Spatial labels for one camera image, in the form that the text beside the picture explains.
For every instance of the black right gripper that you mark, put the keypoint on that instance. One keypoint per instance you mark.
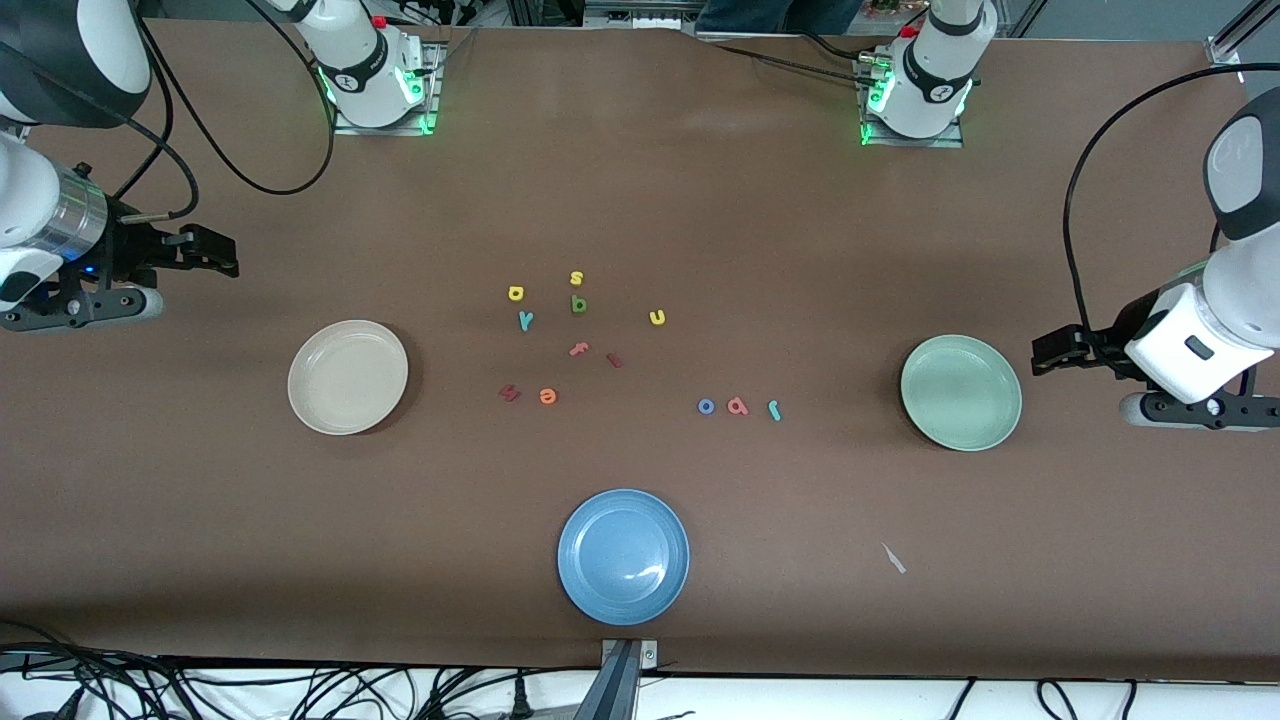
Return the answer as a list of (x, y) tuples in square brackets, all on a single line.
[(127, 248)]

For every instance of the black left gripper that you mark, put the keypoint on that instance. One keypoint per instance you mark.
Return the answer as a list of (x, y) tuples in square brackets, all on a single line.
[(1118, 343)]

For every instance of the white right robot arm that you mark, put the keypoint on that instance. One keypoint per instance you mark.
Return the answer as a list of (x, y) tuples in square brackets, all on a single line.
[(30, 200)]

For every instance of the green round plate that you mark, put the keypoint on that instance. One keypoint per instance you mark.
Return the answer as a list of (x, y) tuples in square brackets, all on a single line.
[(962, 395)]

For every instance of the beige round plate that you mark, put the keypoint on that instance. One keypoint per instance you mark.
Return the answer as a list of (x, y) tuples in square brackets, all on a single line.
[(345, 380)]

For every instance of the white paper scrap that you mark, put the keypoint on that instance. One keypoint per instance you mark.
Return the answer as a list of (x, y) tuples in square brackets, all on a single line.
[(894, 560)]

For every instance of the aluminium corner profile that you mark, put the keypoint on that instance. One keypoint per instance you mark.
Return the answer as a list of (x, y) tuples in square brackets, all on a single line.
[(1225, 45)]

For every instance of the brown table cover sheet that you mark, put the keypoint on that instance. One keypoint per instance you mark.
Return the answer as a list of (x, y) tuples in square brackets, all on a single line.
[(700, 200)]

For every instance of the blue round plate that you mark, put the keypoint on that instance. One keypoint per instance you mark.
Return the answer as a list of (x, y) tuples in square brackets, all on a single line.
[(623, 556)]

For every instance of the aluminium left arm base plate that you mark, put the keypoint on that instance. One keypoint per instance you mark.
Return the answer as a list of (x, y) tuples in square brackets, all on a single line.
[(910, 142)]

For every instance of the aluminium right arm base plate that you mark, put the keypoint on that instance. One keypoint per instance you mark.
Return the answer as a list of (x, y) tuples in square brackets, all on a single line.
[(432, 75)]

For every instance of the metal camera mount pole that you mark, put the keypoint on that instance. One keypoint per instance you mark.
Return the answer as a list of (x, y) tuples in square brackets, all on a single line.
[(620, 690)]

